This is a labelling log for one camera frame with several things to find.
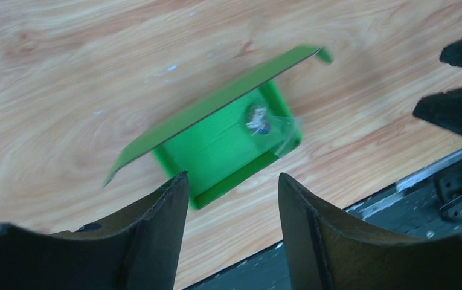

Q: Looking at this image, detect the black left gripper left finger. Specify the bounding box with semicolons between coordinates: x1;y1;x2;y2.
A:
0;172;190;289

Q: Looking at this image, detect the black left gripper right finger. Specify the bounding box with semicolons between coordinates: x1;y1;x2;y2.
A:
278;173;462;289

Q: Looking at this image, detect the small white plastic clip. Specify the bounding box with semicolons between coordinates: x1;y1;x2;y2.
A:
245;104;301;157

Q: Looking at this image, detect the green paper box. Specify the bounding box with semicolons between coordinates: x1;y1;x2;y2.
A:
105;45;333;210

